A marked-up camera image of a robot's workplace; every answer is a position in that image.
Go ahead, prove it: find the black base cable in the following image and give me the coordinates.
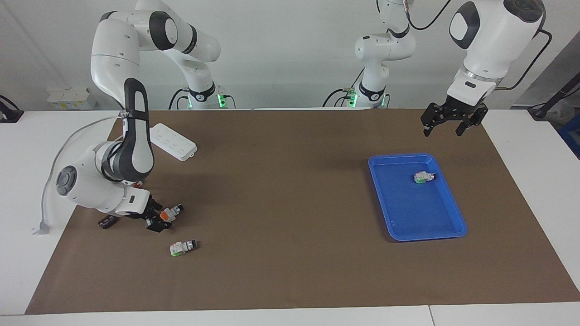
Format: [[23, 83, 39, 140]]
[[323, 68, 364, 108], [169, 87, 191, 110]]

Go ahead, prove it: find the white power strip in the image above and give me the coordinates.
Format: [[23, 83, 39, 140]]
[[150, 123, 198, 162]]

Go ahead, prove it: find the brown paper table mat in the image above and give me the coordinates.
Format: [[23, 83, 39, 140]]
[[25, 109, 580, 315]]

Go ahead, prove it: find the white orange push-button switch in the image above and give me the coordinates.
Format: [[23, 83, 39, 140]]
[[159, 204, 185, 223]]

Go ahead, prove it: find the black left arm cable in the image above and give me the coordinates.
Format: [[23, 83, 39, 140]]
[[496, 28, 553, 90]]

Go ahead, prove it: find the stack of white boxes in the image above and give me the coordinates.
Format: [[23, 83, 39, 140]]
[[47, 87, 97, 110]]

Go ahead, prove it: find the blue plastic tray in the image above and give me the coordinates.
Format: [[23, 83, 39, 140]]
[[368, 153, 468, 242]]

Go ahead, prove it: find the black stand with cables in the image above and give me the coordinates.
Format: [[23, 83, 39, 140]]
[[528, 72, 580, 120]]

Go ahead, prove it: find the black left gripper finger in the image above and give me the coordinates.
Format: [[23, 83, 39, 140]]
[[455, 110, 482, 137], [420, 103, 441, 137]]

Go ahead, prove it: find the blue crate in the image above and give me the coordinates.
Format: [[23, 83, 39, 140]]
[[557, 114, 580, 160]]

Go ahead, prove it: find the grey power cable with plug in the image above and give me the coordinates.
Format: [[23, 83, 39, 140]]
[[31, 116, 127, 236]]

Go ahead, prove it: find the black clamp mount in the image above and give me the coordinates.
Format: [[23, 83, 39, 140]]
[[0, 94, 24, 124]]

